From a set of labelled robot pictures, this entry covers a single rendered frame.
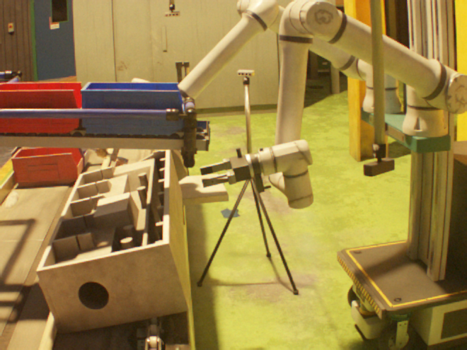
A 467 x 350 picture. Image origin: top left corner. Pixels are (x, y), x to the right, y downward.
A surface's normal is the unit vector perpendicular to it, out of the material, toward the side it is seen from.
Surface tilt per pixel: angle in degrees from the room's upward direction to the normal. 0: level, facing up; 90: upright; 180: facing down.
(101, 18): 90
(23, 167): 92
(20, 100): 92
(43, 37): 90
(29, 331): 0
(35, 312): 0
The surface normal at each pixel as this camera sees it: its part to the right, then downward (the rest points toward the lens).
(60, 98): 0.09, 0.30
